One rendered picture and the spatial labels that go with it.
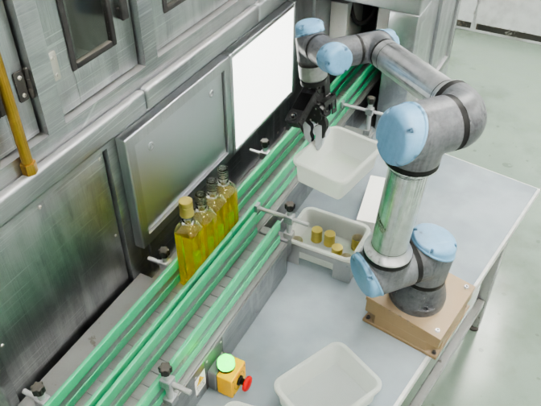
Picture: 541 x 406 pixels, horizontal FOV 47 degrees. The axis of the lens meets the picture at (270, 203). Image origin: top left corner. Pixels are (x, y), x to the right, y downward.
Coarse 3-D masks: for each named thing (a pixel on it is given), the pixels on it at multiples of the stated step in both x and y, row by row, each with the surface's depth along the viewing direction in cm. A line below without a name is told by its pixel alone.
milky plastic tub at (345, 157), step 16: (336, 128) 181; (336, 144) 184; (352, 144) 181; (368, 144) 177; (304, 160) 174; (320, 160) 181; (336, 160) 181; (352, 160) 181; (368, 160) 169; (304, 176) 171; (320, 176) 165; (336, 176) 175; (352, 176) 164; (336, 192) 166
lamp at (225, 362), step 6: (222, 354) 153; (228, 354) 153; (222, 360) 152; (228, 360) 152; (234, 360) 153; (222, 366) 151; (228, 366) 151; (234, 366) 153; (222, 372) 152; (228, 372) 152
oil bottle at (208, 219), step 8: (208, 208) 159; (200, 216) 157; (208, 216) 157; (216, 216) 161; (208, 224) 158; (216, 224) 162; (208, 232) 159; (216, 232) 164; (208, 240) 161; (216, 240) 165; (208, 248) 162; (208, 256) 164
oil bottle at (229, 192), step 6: (222, 186) 165; (228, 186) 166; (234, 186) 167; (222, 192) 165; (228, 192) 165; (234, 192) 168; (228, 198) 165; (234, 198) 169; (228, 204) 167; (234, 204) 170; (228, 210) 168; (234, 210) 171; (228, 216) 169; (234, 216) 172; (228, 222) 171; (234, 222) 174
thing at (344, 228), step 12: (300, 216) 194; (312, 216) 198; (324, 216) 196; (336, 216) 194; (300, 228) 196; (324, 228) 199; (336, 228) 196; (348, 228) 194; (360, 228) 192; (336, 240) 196; (348, 240) 196; (324, 252) 182; (348, 252) 192
